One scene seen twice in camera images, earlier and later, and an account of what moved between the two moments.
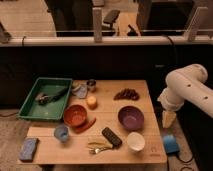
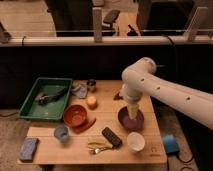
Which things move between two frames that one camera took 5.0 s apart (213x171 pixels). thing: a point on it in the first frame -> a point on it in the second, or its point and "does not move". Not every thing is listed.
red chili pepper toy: x=93 y=121 does not move
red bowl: x=75 y=115 does not move
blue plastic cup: x=61 y=132 does not move
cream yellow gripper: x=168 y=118 -> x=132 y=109
